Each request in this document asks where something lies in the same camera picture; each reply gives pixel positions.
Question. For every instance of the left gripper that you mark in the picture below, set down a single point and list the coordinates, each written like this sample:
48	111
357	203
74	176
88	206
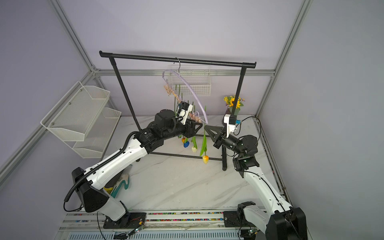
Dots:
189	128

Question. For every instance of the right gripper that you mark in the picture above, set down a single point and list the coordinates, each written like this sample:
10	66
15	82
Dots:
221	138

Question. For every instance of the blue tulip group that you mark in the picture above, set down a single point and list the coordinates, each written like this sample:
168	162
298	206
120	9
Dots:
186	144

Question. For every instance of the white tulip group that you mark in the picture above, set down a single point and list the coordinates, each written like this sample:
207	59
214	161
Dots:
194	146
176	94

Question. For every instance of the pale yellow tulip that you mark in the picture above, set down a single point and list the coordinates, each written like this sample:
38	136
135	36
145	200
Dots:
203	152

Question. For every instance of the lilac clip hanger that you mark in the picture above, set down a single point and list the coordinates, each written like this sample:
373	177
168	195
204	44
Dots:
199	112

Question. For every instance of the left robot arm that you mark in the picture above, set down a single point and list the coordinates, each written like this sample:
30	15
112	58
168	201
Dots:
89	183

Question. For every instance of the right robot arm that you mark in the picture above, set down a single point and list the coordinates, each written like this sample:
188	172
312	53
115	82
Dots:
279	220

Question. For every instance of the black clothes rack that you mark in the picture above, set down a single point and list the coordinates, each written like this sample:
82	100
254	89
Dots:
112	57

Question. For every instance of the dark ribbed vase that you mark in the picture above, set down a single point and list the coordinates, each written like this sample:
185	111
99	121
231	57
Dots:
229	112

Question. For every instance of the sunflower bouquet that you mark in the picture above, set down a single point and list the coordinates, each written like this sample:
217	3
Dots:
230	102

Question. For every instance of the teal green glove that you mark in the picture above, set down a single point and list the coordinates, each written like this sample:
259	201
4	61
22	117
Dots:
121	181

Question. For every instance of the white mesh two-tier shelf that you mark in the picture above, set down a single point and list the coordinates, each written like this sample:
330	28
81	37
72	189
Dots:
83	121

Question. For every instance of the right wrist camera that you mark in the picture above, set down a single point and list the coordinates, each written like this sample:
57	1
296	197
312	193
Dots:
230	128

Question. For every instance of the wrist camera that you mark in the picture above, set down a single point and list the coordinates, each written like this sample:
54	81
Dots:
183	112
230	128

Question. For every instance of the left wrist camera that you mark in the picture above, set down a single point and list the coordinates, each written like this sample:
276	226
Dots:
183	112

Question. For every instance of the white wire wall basket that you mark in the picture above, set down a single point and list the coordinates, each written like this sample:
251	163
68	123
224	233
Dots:
198	78

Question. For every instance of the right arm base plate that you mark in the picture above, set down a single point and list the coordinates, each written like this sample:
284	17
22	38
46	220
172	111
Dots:
237	218

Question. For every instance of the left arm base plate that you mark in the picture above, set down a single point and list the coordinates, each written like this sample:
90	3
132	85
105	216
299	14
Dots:
129	220

